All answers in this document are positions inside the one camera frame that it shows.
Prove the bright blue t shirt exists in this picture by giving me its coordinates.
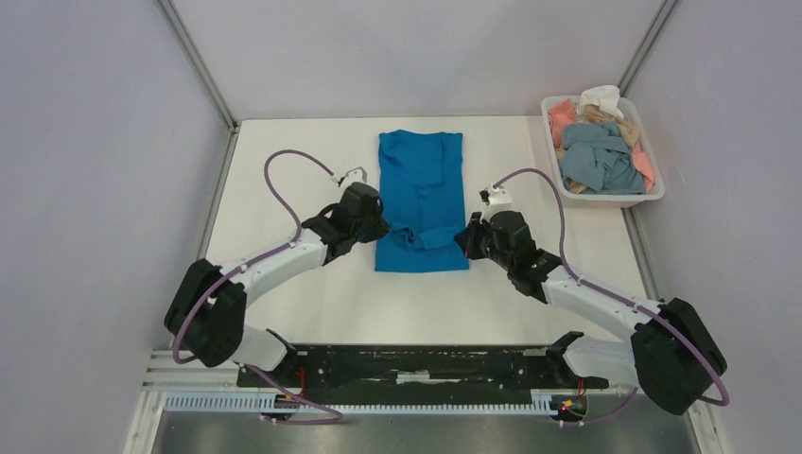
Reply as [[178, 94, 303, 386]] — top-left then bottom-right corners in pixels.
[[375, 130, 469, 273]]

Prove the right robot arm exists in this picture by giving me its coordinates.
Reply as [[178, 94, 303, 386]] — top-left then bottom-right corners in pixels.
[[455, 211, 728, 415]]

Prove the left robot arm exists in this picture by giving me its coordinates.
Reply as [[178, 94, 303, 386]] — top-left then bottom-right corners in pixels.
[[164, 182, 389, 386]]

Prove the grey blue t shirt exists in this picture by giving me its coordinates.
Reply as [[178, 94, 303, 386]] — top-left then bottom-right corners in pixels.
[[558, 122, 646, 195]]

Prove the pink t shirt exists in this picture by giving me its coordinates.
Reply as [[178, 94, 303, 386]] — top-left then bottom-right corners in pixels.
[[547, 99, 579, 148]]

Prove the beige t shirt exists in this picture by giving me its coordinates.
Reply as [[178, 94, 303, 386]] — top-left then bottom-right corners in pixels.
[[582, 104, 640, 149]]

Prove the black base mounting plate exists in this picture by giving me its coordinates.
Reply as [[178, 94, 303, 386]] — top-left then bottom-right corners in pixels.
[[271, 343, 609, 406]]

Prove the white t shirt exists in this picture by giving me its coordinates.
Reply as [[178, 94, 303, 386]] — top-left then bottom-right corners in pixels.
[[575, 85, 625, 123]]

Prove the white plastic basket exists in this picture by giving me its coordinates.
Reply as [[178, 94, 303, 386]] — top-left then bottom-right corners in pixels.
[[541, 94, 666, 208]]

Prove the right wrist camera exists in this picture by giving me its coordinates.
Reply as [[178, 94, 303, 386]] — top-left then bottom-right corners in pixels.
[[479, 184, 513, 221]]

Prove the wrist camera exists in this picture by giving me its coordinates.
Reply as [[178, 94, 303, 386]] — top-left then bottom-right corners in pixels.
[[332, 166, 368, 188], [479, 184, 513, 221]]

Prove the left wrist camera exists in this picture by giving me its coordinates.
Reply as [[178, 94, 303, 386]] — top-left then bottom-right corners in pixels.
[[332, 166, 368, 188]]

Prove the left aluminium frame post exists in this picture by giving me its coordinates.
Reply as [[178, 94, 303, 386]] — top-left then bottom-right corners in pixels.
[[155, 0, 239, 134]]

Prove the aluminium frame post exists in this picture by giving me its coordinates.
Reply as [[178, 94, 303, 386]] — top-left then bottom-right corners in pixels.
[[155, 0, 239, 134], [618, 0, 681, 97]]

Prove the white slotted cable duct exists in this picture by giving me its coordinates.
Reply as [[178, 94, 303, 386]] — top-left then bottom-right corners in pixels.
[[164, 392, 569, 417]]

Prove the right aluminium frame post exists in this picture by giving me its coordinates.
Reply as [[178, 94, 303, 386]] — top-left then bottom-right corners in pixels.
[[618, 0, 681, 97]]

